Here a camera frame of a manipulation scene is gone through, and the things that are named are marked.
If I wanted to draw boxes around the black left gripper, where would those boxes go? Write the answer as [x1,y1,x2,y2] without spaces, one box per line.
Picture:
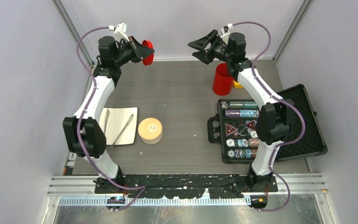
[115,36,155,67]

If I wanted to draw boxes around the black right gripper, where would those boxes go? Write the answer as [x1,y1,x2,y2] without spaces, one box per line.
[187,30,232,65]

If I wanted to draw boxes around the red round lid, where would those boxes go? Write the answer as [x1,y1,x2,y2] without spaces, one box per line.
[142,40,154,66]

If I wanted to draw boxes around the red tall cup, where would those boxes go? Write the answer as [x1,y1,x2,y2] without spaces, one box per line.
[212,63,234,96]

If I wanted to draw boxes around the metal tongs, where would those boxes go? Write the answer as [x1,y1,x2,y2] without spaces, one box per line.
[103,108,135,154]

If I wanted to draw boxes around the steel round lunch container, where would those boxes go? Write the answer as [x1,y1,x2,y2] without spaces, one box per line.
[140,133,163,145]

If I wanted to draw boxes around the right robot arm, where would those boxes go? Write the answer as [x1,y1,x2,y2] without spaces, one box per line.
[188,30,296,192]

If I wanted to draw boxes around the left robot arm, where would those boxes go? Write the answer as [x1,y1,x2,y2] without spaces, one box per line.
[62,36,154,193]

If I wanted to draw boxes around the yellow tape measure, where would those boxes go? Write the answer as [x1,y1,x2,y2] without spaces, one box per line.
[233,80,244,89]

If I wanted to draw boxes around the white square plate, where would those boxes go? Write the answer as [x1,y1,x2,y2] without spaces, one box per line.
[98,107,138,146]

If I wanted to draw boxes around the black poker chip case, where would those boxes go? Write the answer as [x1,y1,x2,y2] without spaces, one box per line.
[207,84,328,164]

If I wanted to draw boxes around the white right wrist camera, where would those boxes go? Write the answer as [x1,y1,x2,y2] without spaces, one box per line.
[220,23,233,44]

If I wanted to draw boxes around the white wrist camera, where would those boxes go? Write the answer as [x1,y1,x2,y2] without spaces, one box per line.
[220,23,233,44]
[108,22,130,42]

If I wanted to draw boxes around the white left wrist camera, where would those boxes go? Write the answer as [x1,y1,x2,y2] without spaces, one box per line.
[108,22,130,42]

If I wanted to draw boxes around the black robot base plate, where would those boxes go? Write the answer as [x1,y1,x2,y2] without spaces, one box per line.
[93,174,278,199]

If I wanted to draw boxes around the aluminium frame rail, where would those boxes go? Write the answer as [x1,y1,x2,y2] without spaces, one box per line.
[47,174,328,212]

